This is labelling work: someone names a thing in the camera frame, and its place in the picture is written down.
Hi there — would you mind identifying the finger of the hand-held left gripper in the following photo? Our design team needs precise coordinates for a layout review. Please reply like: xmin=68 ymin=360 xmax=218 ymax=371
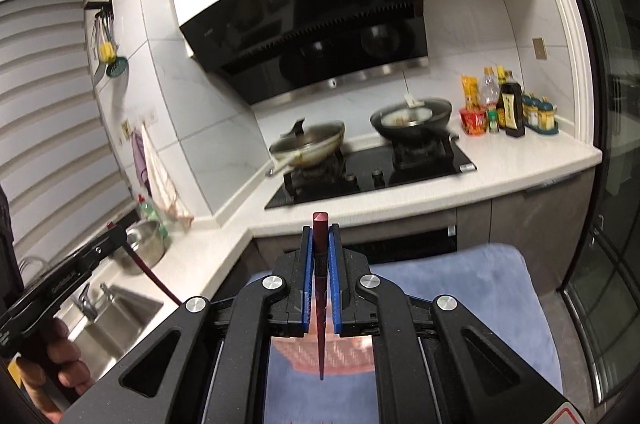
xmin=75 ymin=226 xmax=127 ymax=271

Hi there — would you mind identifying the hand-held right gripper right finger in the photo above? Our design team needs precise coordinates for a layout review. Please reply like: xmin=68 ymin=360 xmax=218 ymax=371
xmin=327 ymin=226 xmax=576 ymax=424

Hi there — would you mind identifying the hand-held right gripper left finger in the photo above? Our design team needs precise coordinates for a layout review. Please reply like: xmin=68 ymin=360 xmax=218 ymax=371
xmin=62 ymin=226 xmax=314 ymax=424

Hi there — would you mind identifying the dark red chopstick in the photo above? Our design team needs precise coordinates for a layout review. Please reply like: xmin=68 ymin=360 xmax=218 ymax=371
xmin=310 ymin=211 xmax=331 ymax=380
xmin=130 ymin=250 xmax=184 ymax=306

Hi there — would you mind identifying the pink perforated utensil holder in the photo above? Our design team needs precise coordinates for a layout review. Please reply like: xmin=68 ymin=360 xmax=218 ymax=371
xmin=271 ymin=333 xmax=377 ymax=375

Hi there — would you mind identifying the person's left hand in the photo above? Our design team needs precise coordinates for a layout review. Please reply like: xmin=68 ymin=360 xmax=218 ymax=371
xmin=17 ymin=319 xmax=93 ymax=411

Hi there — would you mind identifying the stainless steel pot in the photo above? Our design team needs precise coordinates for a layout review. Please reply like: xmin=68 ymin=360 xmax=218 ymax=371
xmin=107 ymin=219 xmax=169 ymax=277

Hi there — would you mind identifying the chrome faucet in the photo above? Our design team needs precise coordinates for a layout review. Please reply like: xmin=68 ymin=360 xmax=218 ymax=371
xmin=20 ymin=255 xmax=99 ymax=323

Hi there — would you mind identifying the green dish soap bottle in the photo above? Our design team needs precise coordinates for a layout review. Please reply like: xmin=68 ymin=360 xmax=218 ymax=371
xmin=137 ymin=194 xmax=169 ymax=241

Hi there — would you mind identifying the stainless steel sink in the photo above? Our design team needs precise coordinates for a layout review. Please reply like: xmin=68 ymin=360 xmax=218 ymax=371
xmin=54 ymin=283 xmax=165 ymax=386

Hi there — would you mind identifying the white hanging towel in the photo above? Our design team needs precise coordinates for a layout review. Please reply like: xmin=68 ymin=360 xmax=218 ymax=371
xmin=140 ymin=124 xmax=195 ymax=231

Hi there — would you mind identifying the purple hanging cloth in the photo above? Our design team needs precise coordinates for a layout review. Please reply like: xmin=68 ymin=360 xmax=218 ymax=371
xmin=131 ymin=129 xmax=151 ymax=188

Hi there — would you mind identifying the black gas stove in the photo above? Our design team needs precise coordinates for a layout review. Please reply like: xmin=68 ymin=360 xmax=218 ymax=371
xmin=264 ymin=138 xmax=477 ymax=211

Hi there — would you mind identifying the white window blind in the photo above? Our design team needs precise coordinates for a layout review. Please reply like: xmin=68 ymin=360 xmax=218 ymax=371
xmin=0 ymin=0 xmax=147 ymax=266

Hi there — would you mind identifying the beige wok with glass lid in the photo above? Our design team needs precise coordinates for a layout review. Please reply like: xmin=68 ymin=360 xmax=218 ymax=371
xmin=268 ymin=118 xmax=347 ymax=178

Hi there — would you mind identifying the blue plush table cloth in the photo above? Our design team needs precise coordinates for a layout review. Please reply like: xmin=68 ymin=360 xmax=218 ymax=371
xmin=249 ymin=243 xmax=564 ymax=424

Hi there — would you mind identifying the black wok with lid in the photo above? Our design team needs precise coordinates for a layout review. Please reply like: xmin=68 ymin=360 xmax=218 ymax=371
xmin=370 ymin=94 xmax=460 ymax=146

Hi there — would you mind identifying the white kitchen countertop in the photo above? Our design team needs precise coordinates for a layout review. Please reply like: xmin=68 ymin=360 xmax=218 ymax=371
xmin=15 ymin=119 xmax=604 ymax=405

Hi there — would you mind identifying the dark kitchen base cabinet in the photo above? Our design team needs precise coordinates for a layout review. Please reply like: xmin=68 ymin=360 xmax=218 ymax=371
xmin=249 ymin=166 xmax=597 ymax=277

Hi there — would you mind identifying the red instant noodle cup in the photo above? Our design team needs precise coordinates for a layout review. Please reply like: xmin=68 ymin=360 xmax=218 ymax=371
xmin=459 ymin=106 xmax=489 ymax=136

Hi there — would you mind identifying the yellow seasoning packet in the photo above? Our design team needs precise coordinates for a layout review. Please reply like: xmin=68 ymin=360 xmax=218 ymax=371
xmin=461 ymin=75 xmax=480 ymax=110

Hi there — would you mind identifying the clear oil bottle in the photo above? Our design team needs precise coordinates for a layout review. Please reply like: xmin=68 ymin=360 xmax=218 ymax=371
xmin=480 ymin=69 xmax=501 ymax=108

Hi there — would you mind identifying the dark soy sauce bottle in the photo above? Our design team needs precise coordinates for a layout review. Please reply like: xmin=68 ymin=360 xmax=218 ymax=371
xmin=500 ymin=71 xmax=526 ymax=139

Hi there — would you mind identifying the black range hood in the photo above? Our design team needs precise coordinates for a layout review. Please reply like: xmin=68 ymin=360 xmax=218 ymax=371
xmin=177 ymin=0 xmax=431 ymax=107

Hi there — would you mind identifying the spice jar set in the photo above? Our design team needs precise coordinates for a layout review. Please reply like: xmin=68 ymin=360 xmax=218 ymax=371
xmin=522 ymin=94 xmax=560 ymax=136

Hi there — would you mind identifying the glass sliding door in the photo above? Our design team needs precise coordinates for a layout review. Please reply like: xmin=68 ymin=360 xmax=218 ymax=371
xmin=530 ymin=0 xmax=640 ymax=411

